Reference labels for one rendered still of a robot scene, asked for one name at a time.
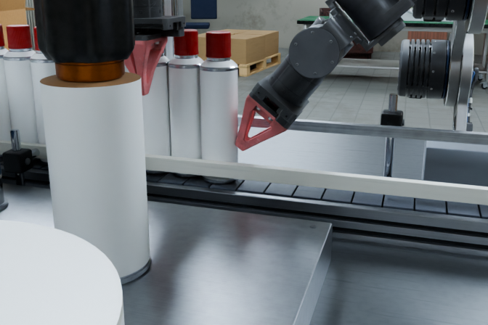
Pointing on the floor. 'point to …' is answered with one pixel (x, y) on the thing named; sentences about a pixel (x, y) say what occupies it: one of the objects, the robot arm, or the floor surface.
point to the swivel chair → (202, 7)
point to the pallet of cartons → (249, 49)
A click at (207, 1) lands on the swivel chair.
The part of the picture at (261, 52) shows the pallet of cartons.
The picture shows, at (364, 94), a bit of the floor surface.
